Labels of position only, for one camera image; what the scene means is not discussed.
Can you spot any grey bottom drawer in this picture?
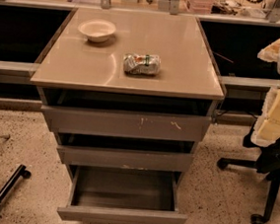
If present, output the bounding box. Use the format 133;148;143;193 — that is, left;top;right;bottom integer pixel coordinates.
57;166;186;224

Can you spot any grey drawer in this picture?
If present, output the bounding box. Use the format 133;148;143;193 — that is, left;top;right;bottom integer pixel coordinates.
57;166;186;224
57;133;194;172
38;84;214;147

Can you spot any grey drawer cabinet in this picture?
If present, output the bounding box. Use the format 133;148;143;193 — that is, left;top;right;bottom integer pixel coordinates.
22;0;233;191

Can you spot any grey top drawer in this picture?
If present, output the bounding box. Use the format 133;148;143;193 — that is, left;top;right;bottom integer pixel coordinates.
38;84;214;147

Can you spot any grey middle drawer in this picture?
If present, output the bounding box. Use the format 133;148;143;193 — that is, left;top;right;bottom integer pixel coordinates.
57;133;194;172

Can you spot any crumpled chip bag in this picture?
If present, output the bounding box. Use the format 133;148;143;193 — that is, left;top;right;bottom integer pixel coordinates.
123;53;161;76

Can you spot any white paper bowl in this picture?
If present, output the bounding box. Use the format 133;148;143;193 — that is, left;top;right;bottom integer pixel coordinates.
78;19;116;42

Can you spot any pink plastic container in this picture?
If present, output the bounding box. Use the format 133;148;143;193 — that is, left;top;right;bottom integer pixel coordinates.
186;0;214;14

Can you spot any black office chair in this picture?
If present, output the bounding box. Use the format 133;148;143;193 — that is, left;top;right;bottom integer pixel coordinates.
216;137;280;224

